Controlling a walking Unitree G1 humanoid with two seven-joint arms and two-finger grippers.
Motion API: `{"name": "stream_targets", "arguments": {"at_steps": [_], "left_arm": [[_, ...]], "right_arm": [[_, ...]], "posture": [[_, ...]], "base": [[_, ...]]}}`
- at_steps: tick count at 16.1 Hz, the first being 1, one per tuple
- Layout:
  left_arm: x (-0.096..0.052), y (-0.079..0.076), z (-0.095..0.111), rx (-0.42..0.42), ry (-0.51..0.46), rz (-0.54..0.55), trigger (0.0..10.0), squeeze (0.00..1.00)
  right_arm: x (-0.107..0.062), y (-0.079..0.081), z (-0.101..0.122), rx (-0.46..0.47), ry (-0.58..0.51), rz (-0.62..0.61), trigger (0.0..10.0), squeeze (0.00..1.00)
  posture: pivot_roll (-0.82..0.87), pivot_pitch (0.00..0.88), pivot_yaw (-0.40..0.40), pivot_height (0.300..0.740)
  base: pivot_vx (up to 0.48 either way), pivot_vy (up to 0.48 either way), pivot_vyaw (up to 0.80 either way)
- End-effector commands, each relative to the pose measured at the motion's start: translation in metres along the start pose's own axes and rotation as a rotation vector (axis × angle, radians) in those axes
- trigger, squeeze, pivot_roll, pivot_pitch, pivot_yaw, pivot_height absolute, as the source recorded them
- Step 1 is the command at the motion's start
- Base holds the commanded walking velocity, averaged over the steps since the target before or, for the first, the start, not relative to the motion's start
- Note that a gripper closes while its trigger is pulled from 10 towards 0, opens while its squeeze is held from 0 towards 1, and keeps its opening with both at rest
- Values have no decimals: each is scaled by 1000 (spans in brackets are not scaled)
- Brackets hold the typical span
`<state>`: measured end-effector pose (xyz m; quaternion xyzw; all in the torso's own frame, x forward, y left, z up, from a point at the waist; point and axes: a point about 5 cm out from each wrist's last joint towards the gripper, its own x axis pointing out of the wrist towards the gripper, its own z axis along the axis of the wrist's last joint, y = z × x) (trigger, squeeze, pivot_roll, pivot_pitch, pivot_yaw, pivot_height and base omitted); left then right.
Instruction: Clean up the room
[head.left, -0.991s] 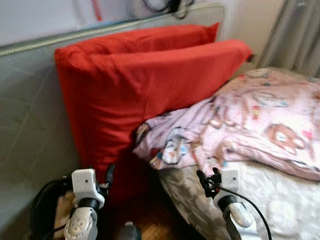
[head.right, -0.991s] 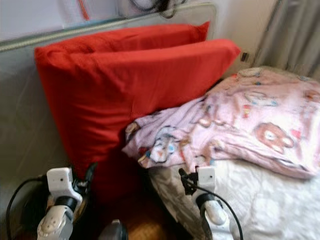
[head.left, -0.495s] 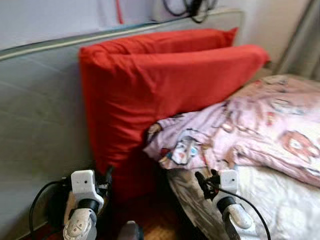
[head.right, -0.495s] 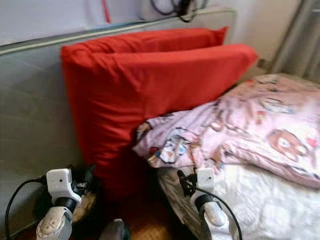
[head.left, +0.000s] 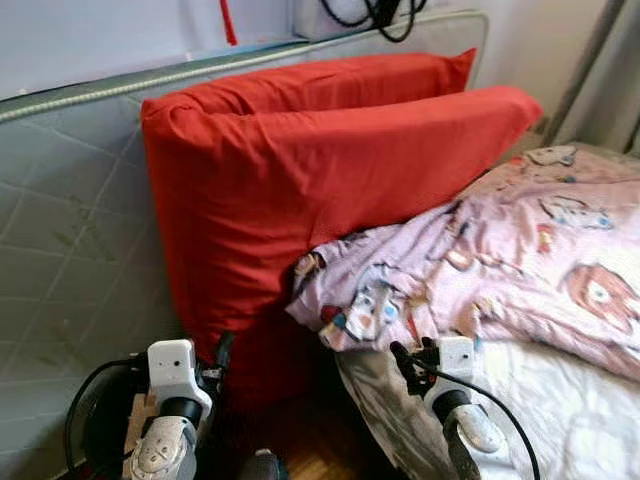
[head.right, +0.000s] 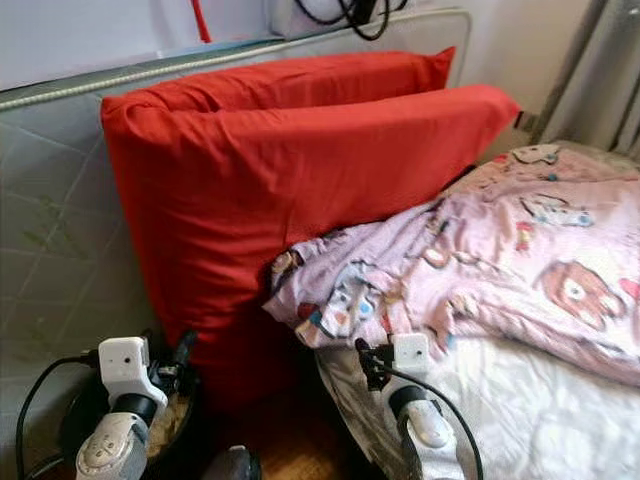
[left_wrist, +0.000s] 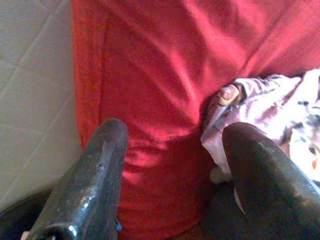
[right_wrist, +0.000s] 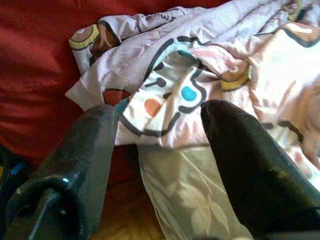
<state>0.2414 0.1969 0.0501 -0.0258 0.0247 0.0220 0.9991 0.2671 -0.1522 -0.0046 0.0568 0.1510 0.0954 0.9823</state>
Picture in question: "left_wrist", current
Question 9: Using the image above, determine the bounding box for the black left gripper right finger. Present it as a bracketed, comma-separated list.
[223, 122, 320, 240]

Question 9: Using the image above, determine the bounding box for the white quilted mattress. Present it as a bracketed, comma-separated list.
[0, 0, 83, 211]

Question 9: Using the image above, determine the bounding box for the large red cushion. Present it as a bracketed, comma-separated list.
[71, 0, 320, 240]

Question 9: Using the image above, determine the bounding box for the pink bear print blanket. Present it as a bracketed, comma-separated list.
[201, 68, 320, 185]

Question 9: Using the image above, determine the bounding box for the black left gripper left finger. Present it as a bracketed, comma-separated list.
[24, 118, 129, 240]

